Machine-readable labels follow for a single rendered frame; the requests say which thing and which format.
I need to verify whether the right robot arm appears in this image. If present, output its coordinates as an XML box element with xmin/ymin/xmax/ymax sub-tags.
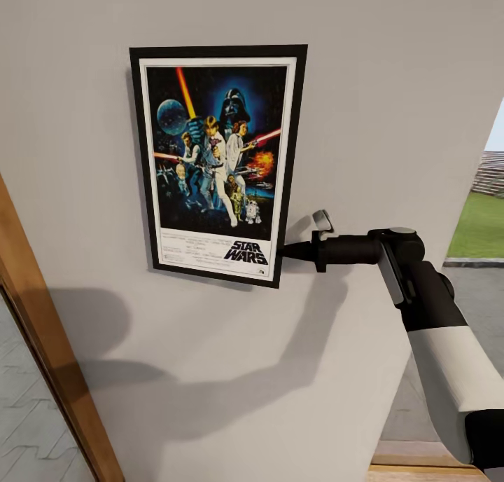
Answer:
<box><xmin>276</xmin><ymin>209</ymin><xmax>504</xmax><ymax>482</ymax></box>

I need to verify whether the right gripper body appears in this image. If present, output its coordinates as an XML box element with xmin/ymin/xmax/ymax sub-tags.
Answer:
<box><xmin>311</xmin><ymin>230</ymin><xmax>358</xmax><ymax>273</ymax></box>

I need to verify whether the poster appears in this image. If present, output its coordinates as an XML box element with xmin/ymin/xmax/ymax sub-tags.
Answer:
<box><xmin>129</xmin><ymin>44</ymin><xmax>308</xmax><ymax>289</ymax></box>

